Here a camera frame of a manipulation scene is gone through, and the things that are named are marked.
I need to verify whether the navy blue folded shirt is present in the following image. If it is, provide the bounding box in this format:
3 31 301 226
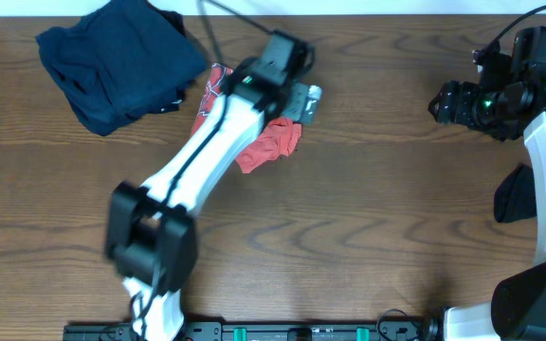
36 0 206 136

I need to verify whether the red printed t-shirt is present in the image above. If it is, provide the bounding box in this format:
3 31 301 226
191 63 302 174

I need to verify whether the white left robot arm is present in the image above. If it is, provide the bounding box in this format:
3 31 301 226
104 58 322 340

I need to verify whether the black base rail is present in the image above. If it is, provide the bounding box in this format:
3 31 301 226
63 320 424 341

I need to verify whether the black t-shirt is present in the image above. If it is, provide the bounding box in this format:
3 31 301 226
494 163 537 224

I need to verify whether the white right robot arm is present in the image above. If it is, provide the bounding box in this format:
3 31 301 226
428 77 546 340

